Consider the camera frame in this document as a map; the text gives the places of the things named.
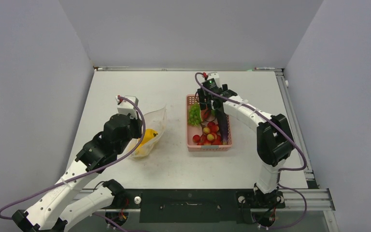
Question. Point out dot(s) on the green grapes bunch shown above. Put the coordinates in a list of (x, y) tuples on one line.
[(194, 115)]

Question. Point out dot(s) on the purple eggplant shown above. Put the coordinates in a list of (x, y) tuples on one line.
[(223, 126)]

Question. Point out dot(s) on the pink plastic basket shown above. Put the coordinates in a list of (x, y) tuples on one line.
[(192, 99)]

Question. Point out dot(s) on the clear zip top bag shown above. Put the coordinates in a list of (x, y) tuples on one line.
[(155, 127)]

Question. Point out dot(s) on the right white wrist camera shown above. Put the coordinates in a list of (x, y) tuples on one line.
[(212, 80)]

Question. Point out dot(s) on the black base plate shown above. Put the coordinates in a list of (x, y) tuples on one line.
[(196, 205)]

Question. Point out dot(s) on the watermelon slice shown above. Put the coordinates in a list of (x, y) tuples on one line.
[(205, 114)]

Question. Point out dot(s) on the red strawberries pile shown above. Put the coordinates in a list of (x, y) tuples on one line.
[(209, 135)]

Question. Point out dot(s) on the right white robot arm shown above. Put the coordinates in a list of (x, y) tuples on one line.
[(274, 137)]

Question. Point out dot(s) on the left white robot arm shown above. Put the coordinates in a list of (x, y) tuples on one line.
[(55, 211)]

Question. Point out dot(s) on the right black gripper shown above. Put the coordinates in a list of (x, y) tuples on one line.
[(204, 102)]

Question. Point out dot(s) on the yellow bell pepper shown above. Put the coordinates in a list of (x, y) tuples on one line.
[(148, 136)]

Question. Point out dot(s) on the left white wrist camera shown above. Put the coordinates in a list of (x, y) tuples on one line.
[(126, 106)]

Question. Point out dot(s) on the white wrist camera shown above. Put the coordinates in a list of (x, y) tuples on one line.
[(212, 80), (126, 106)]

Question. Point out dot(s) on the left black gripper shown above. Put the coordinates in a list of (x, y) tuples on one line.
[(138, 123)]

